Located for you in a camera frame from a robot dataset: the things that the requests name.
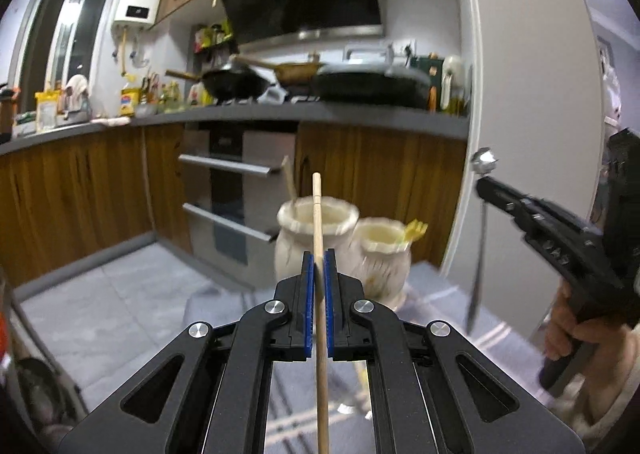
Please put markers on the electric griddle with grey lid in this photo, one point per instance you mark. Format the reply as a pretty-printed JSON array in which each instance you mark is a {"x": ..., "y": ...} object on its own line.
[{"x": 370, "y": 82}]

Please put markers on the kitchen window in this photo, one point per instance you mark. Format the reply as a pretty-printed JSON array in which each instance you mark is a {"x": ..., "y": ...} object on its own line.
[{"x": 70, "y": 29}]

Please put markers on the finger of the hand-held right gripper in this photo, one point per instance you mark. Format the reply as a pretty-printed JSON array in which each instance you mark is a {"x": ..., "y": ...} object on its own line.
[{"x": 520, "y": 211}]

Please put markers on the wooden chopstick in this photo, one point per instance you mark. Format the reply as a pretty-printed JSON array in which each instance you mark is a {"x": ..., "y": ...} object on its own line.
[
  {"x": 317, "y": 214},
  {"x": 289, "y": 179}
]

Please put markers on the green kitchen appliance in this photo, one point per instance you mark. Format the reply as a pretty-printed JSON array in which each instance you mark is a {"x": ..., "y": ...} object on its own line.
[{"x": 429, "y": 67}]

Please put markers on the yellow plastic utensil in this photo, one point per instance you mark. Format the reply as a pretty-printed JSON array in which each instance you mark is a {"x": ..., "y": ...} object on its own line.
[{"x": 414, "y": 230}]

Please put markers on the grey striped tablecloth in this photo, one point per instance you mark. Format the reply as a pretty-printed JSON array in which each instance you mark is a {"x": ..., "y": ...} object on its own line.
[{"x": 450, "y": 299}]

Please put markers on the large cream ceramic jar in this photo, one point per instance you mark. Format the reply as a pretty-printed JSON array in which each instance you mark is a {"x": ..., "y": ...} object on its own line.
[{"x": 292, "y": 254}]

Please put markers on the oil bottle with white cap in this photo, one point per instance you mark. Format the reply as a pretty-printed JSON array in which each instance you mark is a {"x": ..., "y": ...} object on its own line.
[{"x": 454, "y": 84}]

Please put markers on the metal spoon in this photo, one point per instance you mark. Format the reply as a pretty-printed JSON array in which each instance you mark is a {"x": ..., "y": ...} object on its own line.
[{"x": 484, "y": 160}]

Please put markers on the person's right hand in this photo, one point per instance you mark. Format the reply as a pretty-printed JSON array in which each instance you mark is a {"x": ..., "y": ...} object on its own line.
[{"x": 560, "y": 329}]

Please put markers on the yellow seasoning packet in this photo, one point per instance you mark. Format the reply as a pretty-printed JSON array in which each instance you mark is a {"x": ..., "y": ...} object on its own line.
[{"x": 130, "y": 102}]

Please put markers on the brass frying pan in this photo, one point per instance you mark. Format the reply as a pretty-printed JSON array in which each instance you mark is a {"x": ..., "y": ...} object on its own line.
[{"x": 297, "y": 70}]

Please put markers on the yellow gas pipe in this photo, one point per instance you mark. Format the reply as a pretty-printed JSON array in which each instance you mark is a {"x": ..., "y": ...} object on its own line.
[{"x": 123, "y": 54}]

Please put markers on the row of condiment bottles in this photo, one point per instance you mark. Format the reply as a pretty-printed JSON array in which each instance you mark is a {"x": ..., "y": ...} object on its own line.
[{"x": 165, "y": 97}]

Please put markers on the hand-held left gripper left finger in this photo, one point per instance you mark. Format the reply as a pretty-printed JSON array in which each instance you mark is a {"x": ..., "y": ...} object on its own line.
[{"x": 308, "y": 294}]

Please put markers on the dark thermos bottle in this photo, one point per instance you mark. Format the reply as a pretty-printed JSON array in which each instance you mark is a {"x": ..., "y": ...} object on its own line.
[{"x": 7, "y": 114}]

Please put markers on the white cloth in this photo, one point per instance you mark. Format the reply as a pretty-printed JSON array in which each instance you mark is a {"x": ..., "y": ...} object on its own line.
[{"x": 77, "y": 89}]

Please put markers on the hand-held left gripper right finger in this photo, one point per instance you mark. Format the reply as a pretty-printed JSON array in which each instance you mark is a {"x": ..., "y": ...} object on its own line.
[{"x": 330, "y": 294}]

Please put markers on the built-in steel oven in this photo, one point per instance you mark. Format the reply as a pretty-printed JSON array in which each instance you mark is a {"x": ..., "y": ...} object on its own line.
[{"x": 230, "y": 194}]

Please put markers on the small cream ceramic jar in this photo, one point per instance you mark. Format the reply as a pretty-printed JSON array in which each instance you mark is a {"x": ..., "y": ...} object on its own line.
[{"x": 385, "y": 269}]

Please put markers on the wall socket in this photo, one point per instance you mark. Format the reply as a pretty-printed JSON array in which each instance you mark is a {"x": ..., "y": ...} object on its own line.
[{"x": 401, "y": 49}]

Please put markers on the grey kitchen countertop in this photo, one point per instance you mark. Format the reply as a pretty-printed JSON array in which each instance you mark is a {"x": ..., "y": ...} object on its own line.
[{"x": 300, "y": 114}]

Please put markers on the black wok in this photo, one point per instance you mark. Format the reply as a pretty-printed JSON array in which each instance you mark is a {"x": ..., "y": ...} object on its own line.
[{"x": 235, "y": 82}]

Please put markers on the wooden base cabinet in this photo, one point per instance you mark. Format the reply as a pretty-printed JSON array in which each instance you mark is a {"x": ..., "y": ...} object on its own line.
[{"x": 380, "y": 174}]

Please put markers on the spice shelf with jars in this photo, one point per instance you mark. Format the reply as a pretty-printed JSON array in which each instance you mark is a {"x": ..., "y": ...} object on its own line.
[{"x": 212, "y": 37}]

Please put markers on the person's right forearm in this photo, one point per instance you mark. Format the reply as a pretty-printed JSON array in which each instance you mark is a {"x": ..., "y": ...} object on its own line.
[{"x": 610, "y": 384}]

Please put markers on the yellow food bag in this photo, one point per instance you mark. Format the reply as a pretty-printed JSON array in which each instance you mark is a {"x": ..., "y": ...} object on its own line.
[{"x": 47, "y": 112}]

